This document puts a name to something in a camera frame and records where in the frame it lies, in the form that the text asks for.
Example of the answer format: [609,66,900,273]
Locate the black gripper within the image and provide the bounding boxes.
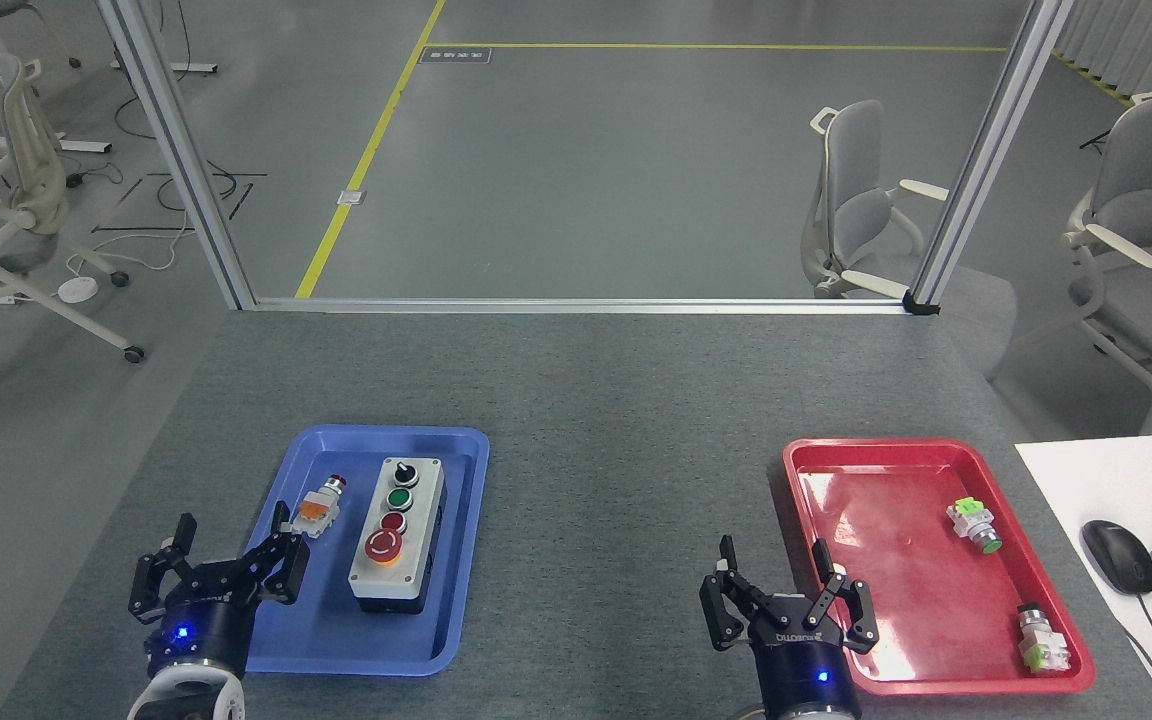
[699,535,880,717]
[129,500,312,683]

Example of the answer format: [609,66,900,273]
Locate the grey control box with buttons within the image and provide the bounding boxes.
[348,456,448,615]

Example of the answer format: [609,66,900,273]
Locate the red push button orange block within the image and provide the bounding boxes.
[292,475,349,541]

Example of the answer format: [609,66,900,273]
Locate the silver push button green block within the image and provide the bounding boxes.
[1016,603,1074,674]

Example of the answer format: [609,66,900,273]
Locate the red plastic tray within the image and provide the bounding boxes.
[782,437,1097,697]

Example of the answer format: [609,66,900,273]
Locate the blue plastic tray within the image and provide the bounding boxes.
[236,425,491,678]

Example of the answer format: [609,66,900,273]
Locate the white desk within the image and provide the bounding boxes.
[1014,432,1152,720]

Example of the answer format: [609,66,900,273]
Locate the black computer mouse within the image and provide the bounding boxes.
[1081,520,1152,597]

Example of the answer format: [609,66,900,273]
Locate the grey office chair white arms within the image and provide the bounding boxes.
[801,99,950,301]

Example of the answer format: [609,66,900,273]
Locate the white mesh office chair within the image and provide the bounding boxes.
[0,55,147,416]

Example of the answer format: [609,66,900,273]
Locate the white desk foot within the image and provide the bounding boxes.
[111,0,219,76]

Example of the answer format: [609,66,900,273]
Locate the black tripod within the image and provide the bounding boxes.
[1079,80,1152,153]

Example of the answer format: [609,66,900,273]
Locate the white pleated curtain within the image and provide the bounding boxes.
[1051,0,1152,97]

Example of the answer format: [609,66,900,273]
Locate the green push button switch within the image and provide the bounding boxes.
[946,497,1004,556]

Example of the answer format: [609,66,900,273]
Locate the white floor cable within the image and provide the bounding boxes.
[66,208,199,277]

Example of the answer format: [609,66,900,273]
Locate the silver aluminium rail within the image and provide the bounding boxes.
[254,297,912,315]

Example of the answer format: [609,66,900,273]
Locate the black floor cable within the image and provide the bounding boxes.
[91,95,269,233]

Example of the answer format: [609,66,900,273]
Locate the silver aluminium post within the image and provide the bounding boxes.
[96,0,257,311]
[904,0,1075,317]

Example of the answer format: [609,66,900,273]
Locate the grey office chair white frame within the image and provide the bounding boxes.
[1064,92,1152,436]

